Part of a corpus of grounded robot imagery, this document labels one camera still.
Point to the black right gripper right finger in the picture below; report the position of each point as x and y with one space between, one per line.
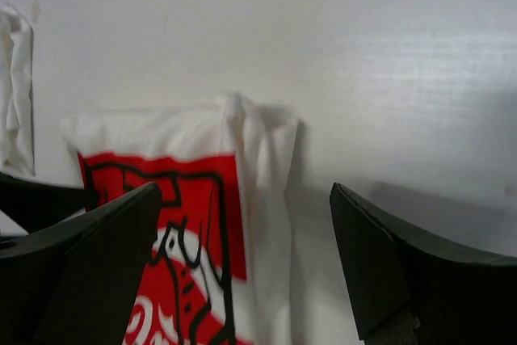
409 286

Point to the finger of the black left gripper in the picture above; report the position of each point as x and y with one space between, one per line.
28 206

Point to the white t-shirt green trim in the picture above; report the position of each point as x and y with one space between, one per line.
220 266

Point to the folded white t-shirt black print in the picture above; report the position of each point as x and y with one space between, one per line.
17 150

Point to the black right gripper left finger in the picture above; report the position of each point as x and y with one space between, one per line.
75 282

